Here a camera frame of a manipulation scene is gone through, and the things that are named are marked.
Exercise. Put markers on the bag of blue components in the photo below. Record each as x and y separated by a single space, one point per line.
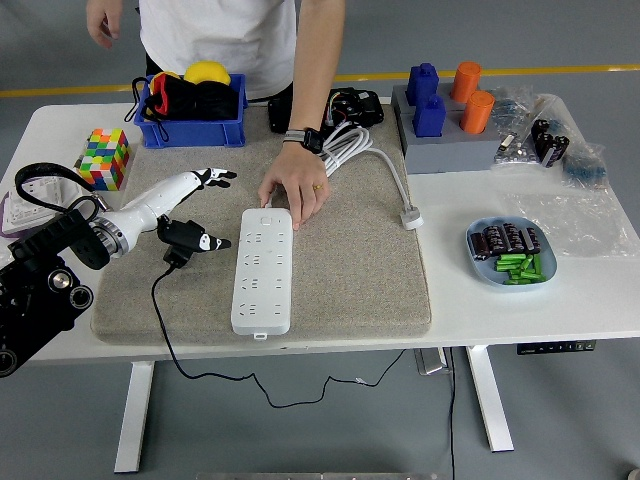
585 167

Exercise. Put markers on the light blue plate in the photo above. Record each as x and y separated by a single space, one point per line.
480 272

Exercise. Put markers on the yellow ball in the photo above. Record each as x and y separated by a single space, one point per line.
207 72

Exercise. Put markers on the white wall socket panel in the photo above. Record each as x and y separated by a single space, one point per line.
70 189
30 215

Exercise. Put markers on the bag of small metal parts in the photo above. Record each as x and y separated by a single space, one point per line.
520 152

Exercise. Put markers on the clear empty plastic bag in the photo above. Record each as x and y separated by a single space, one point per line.
575 220

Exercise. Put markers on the black cylindrical capacitor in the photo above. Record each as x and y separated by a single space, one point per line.
512 236
479 246
494 238
531 240

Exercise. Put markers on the black opened electronic device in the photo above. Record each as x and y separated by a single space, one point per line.
362 107

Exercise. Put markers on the bag of black capacitors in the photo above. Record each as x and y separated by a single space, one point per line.
550 142

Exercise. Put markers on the white table leg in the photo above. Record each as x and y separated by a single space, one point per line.
132 425
492 400

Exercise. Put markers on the blue plastic bin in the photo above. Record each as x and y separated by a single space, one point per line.
200 134

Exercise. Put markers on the black wristwatch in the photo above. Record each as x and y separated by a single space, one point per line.
307 140

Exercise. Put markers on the colourful puzzle cube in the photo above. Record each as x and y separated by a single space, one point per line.
105 160

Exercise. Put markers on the grey-brown mat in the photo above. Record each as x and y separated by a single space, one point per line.
350 280

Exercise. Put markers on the white power strip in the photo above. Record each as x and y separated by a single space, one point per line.
262 300

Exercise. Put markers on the silver bracket under table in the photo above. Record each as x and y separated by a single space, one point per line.
430 362

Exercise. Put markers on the person's left forearm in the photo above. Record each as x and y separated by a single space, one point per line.
315 65

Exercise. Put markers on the black table control panel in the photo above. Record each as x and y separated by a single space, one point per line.
555 347

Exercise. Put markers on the white three-pin plug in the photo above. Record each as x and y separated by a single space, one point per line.
411 219

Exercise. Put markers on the grey block holder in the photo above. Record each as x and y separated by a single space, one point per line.
450 152

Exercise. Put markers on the blue plastic block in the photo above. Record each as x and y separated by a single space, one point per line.
430 117
422 82

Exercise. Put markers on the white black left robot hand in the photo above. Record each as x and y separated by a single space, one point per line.
160 200

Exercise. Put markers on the bag of blue resistors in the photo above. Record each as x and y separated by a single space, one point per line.
510 107

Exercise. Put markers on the person's right hand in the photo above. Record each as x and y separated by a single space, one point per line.
102 20

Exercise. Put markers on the person's left hand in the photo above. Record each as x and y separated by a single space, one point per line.
302 175

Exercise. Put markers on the orange cylinder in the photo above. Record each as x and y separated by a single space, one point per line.
466 80
477 112

